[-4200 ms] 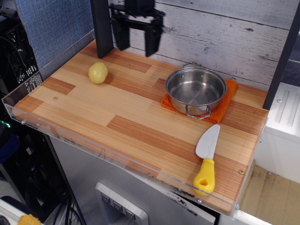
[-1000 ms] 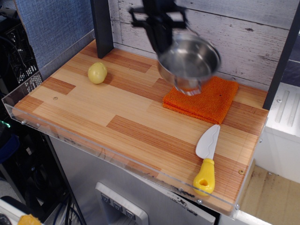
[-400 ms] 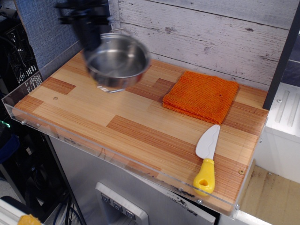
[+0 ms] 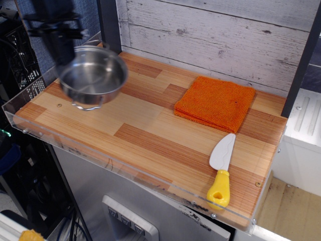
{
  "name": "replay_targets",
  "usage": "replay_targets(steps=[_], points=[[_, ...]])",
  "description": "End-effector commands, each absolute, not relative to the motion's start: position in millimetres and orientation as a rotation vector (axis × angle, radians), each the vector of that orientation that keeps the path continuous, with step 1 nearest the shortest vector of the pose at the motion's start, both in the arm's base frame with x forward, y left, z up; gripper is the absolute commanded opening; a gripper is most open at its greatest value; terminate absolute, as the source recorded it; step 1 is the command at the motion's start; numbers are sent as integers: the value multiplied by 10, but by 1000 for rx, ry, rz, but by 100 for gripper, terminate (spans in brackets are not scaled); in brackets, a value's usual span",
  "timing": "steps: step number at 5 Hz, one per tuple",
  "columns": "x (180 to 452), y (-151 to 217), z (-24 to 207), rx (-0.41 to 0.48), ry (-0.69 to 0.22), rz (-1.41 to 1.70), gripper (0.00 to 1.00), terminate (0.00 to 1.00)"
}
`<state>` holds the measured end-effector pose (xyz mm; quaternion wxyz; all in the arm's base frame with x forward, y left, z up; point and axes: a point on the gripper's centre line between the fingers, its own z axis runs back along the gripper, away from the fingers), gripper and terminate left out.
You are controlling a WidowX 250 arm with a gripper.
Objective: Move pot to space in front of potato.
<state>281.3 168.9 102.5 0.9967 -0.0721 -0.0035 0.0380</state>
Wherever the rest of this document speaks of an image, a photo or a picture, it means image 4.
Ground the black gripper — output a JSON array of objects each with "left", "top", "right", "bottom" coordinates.
[{"left": 24, "top": 1, "right": 88, "bottom": 67}]

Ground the stainless steel pot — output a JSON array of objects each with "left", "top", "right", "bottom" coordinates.
[{"left": 55, "top": 45, "right": 128, "bottom": 111}]

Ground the black plastic crate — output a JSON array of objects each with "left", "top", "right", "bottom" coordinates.
[{"left": 1, "top": 25, "right": 46, "bottom": 99}]

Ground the orange folded cloth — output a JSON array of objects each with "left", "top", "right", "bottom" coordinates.
[{"left": 174, "top": 76, "right": 256, "bottom": 133}]

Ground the silver toy fridge front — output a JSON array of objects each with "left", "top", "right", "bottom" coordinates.
[{"left": 51, "top": 146, "right": 235, "bottom": 240}]

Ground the clear acrylic table guard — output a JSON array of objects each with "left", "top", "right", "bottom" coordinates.
[{"left": 3, "top": 52, "right": 286, "bottom": 233}]

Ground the yellow object bottom left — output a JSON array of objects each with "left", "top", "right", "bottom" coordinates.
[{"left": 18, "top": 229, "right": 45, "bottom": 241}]

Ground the white side cabinet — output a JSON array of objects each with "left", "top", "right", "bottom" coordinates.
[{"left": 272, "top": 89, "right": 320, "bottom": 196}]

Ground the dark grey left post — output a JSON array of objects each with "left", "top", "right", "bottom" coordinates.
[{"left": 96, "top": 0, "right": 122, "bottom": 54}]

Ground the dark grey post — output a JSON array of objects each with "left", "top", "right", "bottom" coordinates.
[
  {"left": 96, "top": 0, "right": 122, "bottom": 54},
  {"left": 281, "top": 3, "right": 320, "bottom": 118}
]

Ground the toy knife yellow handle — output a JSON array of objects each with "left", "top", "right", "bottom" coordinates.
[{"left": 206, "top": 134, "right": 236, "bottom": 210}]

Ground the dark grey right post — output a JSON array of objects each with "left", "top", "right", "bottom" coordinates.
[{"left": 281, "top": 3, "right": 320, "bottom": 118}]

